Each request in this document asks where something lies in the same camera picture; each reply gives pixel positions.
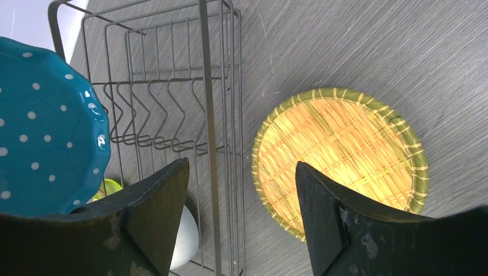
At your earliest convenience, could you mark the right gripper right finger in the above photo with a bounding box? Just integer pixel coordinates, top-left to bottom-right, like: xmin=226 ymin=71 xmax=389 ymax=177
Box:
xmin=295 ymin=162 xmax=487 ymax=275

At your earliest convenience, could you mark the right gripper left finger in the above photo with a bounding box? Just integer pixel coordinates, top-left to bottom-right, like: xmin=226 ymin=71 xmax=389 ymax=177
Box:
xmin=1 ymin=158 xmax=189 ymax=275

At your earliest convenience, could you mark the white ceramic bowl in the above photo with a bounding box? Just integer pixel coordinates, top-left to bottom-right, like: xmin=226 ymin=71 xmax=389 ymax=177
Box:
xmin=170 ymin=205 xmax=200 ymax=270

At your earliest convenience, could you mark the woven bamboo tray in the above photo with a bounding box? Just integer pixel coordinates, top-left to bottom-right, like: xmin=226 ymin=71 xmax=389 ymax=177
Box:
xmin=251 ymin=87 xmax=430 ymax=242

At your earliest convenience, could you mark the blue polka dot plate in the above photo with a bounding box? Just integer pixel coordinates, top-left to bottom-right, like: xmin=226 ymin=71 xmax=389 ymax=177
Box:
xmin=1 ymin=37 xmax=111 ymax=217

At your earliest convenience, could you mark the wire dish rack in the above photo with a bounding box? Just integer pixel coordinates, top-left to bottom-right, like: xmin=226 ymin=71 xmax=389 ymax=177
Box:
xmin=47 ymin=1 xmax=247 ymax=275

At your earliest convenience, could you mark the lime green saucer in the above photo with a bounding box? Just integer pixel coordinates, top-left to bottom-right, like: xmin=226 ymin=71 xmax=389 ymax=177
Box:
xmin=93 ymin=178 xmax=123 ymax=201

